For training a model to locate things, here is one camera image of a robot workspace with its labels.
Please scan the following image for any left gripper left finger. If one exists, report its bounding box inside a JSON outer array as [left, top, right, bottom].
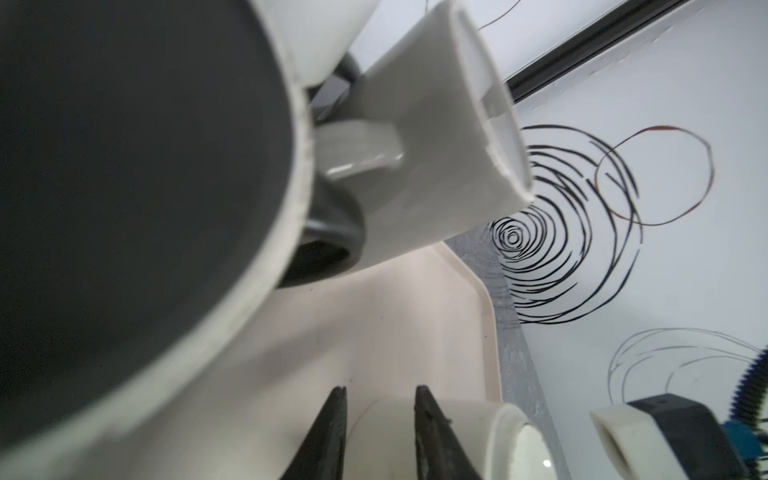
[[281, 386, 348, 480]]

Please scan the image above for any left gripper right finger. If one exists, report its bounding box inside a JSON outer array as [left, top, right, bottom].
[[414, 385, 481, 480]]

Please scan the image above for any white mug with handle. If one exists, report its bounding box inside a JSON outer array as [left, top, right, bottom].
[[343, 398, 557, 479]]

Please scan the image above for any black mug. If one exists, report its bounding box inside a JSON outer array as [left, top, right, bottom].
[[1, 1, 366, 479]]

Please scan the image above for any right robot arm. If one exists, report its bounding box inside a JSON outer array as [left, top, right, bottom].
[[729, 348, 767, 445]]

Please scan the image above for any wide grey mug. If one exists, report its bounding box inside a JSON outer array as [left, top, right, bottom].
[[315, 1, 535, 270]]

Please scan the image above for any small white mug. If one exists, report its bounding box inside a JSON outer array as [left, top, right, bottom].
[[252, 0, 379, 88]]

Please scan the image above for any beige plastic tray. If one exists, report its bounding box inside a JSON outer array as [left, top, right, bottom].
[[137, 239, 504, 480]]

